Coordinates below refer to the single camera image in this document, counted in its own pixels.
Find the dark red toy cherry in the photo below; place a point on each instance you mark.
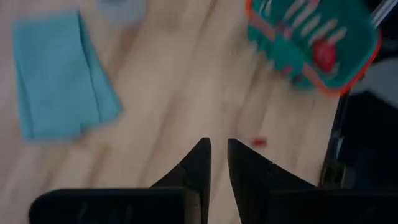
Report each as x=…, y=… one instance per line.
x=259, y=142

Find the red toy pepper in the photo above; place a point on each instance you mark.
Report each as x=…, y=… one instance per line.
x=324, y=56

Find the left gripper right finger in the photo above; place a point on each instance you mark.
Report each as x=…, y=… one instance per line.
x=252, y=180

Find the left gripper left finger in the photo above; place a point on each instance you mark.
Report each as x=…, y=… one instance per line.
x=196, y=174

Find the light blue folded cloth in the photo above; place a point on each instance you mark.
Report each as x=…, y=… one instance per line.
x=56, y=77

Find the silver aluminium bar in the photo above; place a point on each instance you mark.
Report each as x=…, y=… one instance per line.
x=385, y=9

